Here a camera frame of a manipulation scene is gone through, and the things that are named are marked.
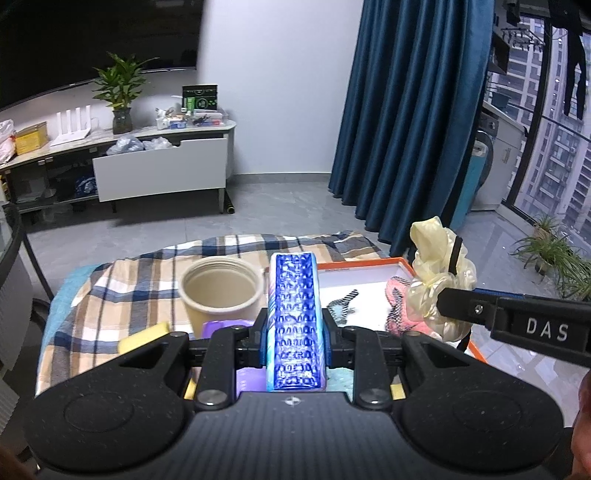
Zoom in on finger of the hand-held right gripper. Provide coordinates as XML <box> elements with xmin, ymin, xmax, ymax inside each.
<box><xmin>436</xmin><ymin>286</ymin><xmax>502</xmax><ymax>330</ymax></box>
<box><xmin>447</xmin><ymin>235</ymin><xmax>465</xmax><ymax>275</ymax></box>

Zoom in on white plastic bag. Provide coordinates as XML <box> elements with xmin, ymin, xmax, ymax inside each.
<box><xmin>0</xmin><ymin>119</ymin><xmax>17</xmax><ymax>162</ymax></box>

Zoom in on hanging clothes rack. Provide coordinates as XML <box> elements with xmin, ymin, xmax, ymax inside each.
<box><xmin>501</xmin><ymin>25</ymin><xmax>546</xmax><ymax>52</ymax></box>

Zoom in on dark blue curtain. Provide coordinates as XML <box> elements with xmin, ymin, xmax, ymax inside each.
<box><xmin>328</xmin><ymin>0</ymin><xmax>497</xmax><ymax>259</ymax></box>

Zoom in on beige paper cup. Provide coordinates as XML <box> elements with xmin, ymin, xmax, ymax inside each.
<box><xmin>179</xmin><ymin>256</ymin><xmax>263</xmax><ymax>329</ymax></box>

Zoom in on green black box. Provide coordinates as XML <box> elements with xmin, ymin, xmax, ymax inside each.
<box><xmin>181</xmin><ymin>84</ymin><xmax>219</xmax><ymax>114</ymax></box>

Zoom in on plaid blanket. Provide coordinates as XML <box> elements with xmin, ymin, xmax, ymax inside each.
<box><xmin>39</xmin><ymin>230</ymin><xmax>391</xmax><ymax>398</ymax></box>

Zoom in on clear tray of small things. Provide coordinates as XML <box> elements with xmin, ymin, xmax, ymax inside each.
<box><xmin>166</xmin><ymin>111</ymin><xmax>229</xmax><ymax>131</ymax></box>

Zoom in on potted plant dark vase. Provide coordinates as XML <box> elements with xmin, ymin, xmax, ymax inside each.
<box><xmin>92</xmin><ymin>53</ymin><xmax>160</xmax><ymax>136</ymax></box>

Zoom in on grey blue plastic bag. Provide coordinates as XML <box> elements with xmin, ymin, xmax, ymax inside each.
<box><xmin>106</xmin><ymin>135</ymin><xmax>145</xmax><ymax>156</ymax></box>

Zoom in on large black television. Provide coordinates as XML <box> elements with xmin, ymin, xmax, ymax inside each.
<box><xmin>0</xmin><ymin>0</ymin><xmax>206</xmax><ymax>112</ymax></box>

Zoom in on yellow box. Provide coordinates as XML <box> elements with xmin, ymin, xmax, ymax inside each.
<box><xmin>14</xmin><ymin>121</ymin><xmax>49</xmax><ymax>155</ymax></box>

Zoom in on white router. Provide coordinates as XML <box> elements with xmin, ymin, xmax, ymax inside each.
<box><xmin>50</xmin><ymin>105</ymin><xmax>93</xmax><ymax>147</ymax></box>

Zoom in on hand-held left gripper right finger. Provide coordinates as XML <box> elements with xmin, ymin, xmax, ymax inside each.
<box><xmin>324</xmin><ymin>308</ymin><xmax>467</xmax><ymax>411</ymax></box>

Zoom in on balcony potted plant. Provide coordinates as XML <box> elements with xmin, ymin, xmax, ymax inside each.
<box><xmin>510</xmin><ymin>215</ymin><xmax>573</xmax><ymax>278</ymax></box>
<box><xmin>554</xmin><ymin>258</ymin><xmax>591</xmax><ymax>302</ymax></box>

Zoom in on cream scrunchie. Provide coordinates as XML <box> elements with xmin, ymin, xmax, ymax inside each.
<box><xmin>409</xmin><ymin>215</ymin><xmax>478</xmax><ymax>342</ymax></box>

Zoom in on pink striped sock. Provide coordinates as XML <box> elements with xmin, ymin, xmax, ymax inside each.
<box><xmin>384</xmin><ymin>276</ymin><xmax>432</xmax><ymax>337</ymax></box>

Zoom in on yellow sponge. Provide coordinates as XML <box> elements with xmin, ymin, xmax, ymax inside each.
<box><xmin>117</xmin><ymin>322</ymin><xmax>172</xmax><ymax>355</ymax></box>

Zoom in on orange rimmed tray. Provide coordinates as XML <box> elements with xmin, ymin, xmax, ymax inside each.
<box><xmin>316</xmin><ymin>257</ymin><xmax>485</xmax><ymax>365</ymax></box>

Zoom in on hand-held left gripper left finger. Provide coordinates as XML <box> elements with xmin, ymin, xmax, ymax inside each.
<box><xmin>119</xmin><ymin>308</ymin><xmax>270</xmax><ymax>413</ymax></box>

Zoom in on white tv cabinet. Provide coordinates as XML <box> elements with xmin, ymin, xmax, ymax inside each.
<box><xmin>0</xmin><ymin>117</ymin><xmax>237</xmax><ymax>217</ymax></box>

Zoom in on white washing machine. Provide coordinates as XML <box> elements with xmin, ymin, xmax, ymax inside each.
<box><xmin>473</xmin><ymin>104</ymin><xmax>527</xmax><ymax>212</ymax></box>

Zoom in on hanging black clothes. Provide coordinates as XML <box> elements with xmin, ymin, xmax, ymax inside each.
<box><xmin>547</xmin><ymin>0</ymin><xmax>591</xmax><ymax>121</ymax></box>

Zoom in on black white striped band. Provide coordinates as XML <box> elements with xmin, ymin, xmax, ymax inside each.
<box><xmin>328</xmin><ymin>288</ymin><xmax>361</xmax><ymax>324</ymax></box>

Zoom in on blue pink tissue pack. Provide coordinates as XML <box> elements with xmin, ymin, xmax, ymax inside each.
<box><xmin>265</xmin><ymin>251</ymin><xmax>328</xmax><ymax>393</ymax></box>

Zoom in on purple wet wipes pack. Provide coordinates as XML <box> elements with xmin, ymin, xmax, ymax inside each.
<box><xmin>201</xmin><ymin>318</ymin><xmax>269</xmax><ymax>398</ymax></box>

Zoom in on open white drawer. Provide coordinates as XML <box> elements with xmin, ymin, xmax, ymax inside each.
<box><xmin>92</xmin><ymin>136</ymin><xmax>229</xmax><ymax>204</ymax></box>

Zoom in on round black table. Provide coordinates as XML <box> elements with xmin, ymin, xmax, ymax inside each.
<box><xmin>0</xmin><ymin>200</ymin><xmax>54</xmax><ymax>305</ymax></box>

